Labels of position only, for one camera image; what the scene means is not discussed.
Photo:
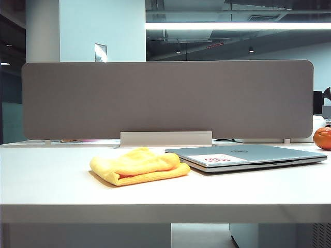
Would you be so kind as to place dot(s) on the yellow microfibre rag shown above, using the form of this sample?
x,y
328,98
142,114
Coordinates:
x,y
144,165

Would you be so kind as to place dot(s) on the silver closed laptop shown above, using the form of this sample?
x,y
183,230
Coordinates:
x,y
271,155

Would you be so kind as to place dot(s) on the grey fabric desk divider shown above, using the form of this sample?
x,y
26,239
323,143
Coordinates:
x,y
168,98

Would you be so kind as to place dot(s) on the white sticker with red print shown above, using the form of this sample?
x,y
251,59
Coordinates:
x,y
217,158

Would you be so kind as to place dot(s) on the paper notice sheet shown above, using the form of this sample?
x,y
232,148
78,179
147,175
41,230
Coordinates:
x,y
101,53

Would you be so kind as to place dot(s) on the small white divider foot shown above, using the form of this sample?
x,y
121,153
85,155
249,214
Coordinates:
x,y
287,141
47,142

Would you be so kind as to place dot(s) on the orange fruit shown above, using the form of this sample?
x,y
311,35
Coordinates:
x,y
322,138

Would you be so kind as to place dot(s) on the black computer monitor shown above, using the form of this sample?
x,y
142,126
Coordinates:
x,y
323,100

